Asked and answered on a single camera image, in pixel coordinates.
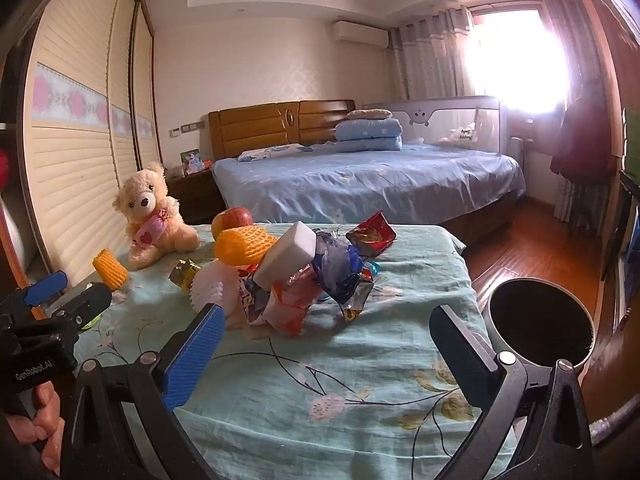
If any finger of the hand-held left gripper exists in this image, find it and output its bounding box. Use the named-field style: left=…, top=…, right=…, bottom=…
left=0, top=270, right=69, bottom=325
left=46, top=282, right=114, bottom=332

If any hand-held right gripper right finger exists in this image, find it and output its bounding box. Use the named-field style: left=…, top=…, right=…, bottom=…
left=429, top=304, right=594, bottom=480

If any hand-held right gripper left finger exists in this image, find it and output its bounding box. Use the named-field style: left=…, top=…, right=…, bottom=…
left=59, top=302, right=226, bottom=480

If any round white trash bin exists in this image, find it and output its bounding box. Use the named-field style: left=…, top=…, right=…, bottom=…
left=482, top=276, right=597, bottom=376

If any orange red snack wrapper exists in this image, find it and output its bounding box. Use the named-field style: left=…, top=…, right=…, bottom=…
left=242, top=275, right=321, bottom=338

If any large orange foam fruit net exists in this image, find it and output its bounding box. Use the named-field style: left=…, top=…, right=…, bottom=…
left=215, top=225, right=278, bottom=267

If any person's left hand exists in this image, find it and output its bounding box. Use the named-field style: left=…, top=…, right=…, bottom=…
left=30, top=380, right=67, bottom=479

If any small orange foam fruit net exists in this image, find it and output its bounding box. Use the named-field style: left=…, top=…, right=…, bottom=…
left=92, top=248, right=129, bottom=291

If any white pink foam fruit net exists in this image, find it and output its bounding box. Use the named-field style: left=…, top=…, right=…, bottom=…
left=191, top=260, right=246, bottom=331

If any yellow snack wrapper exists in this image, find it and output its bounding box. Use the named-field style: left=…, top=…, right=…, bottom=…
left=169, top=258, right=201, bottom=293

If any light green floral cloth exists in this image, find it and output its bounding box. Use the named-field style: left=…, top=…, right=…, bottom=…
left=75, top=222, right=518, bottom=480

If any beige teddy bear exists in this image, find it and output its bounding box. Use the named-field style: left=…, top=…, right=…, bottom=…
left=112, top=161, right=201, bottom=269

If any shiny foil snack wrapper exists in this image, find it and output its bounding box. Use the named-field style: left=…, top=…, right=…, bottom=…
left=340, top=267, right=376, bottom=321

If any white sponge block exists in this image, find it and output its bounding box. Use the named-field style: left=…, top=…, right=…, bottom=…
left=254, top=221, right=318, bottom=288

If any cream sliding door wardrobe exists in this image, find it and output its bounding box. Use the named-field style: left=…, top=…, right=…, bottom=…
left=0, top=0, right=161, bottom=286

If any red apple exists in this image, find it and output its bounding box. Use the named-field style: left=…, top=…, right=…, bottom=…
left=211, top=207, right=254, bottom=240

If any dark wooden nightstand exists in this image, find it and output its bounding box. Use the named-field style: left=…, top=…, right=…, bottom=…
left=165, top=169, right=226, bottom=226

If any red snack bag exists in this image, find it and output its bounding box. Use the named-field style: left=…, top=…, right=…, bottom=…
left=346, top=211, right=397, bottom=261

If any blue plastic bag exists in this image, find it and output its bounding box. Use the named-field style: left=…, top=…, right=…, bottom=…
left=312, top=230, right=366, bottom=303

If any bed with blue sheet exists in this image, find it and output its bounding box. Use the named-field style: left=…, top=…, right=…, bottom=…
left=210, top=142, right=526, bottom=248

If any dark cabinet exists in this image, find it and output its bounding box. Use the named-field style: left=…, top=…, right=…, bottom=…
left=600, top=170, right=640, bottom=331

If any blue white printed cloth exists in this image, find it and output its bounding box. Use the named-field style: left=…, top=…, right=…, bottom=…
left=237, top=144, right=313, bottom=162

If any wooden headboard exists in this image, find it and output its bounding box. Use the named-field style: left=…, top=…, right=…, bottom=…
left=208, top=100, right=356, bottom=161

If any folded blue quilt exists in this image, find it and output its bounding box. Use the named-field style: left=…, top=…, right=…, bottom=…
left=334, top=119, right=403, bottom=152

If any hanging dark red coat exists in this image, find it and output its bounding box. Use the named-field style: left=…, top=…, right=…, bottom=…
left=550, top=77, right=621, bottom=186

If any small patterned pillow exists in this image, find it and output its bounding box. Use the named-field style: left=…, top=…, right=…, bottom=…
left=345, top=108, right=392, bottom=122

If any bright window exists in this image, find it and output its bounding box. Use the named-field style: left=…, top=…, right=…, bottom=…
left=470, top=5, right=571, bottom=116

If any grey dotted curtain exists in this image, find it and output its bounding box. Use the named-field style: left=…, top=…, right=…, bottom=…
left=542, top=0, right=601, bottom=226
left=389, top=7, right=473, bottom=103

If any white air conditioner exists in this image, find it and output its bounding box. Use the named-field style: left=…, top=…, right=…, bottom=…
left=332, top=21, right=389, bottom=50

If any wall switch panel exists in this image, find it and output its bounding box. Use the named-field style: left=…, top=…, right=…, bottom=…
left=170, top=120, right=208, bottom=137

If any grey bed guard rail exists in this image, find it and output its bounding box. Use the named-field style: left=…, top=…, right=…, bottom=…
left=361, top=95, right=502, bottom=153

